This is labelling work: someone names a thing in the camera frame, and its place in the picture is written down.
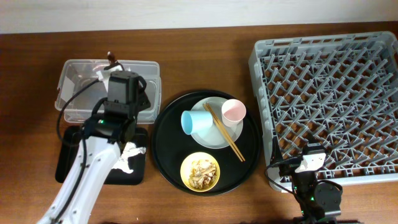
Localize brown snack wrapper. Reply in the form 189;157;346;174
107;52;116;64

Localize white napkin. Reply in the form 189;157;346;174
113;142;146;174

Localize light blue plastic cup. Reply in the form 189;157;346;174
181;111;213;135

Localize pink plastic cup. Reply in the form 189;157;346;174
221;99;246;127

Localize yellow bowl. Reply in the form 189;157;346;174
180;152;221;192

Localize food scraps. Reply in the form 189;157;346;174
188;159;217;190

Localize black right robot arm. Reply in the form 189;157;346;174
279;142;343;224

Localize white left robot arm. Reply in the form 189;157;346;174
39;60;150;223

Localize grey dishwasher rack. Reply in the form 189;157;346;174
248;31;397;185

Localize clear plastic bin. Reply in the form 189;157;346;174
55;59;162;124

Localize black rectangular tray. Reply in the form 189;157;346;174
55;126;148;185

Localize black round tray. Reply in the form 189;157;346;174
151;90;262;196

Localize grey round plate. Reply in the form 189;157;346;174
192;96;244;149

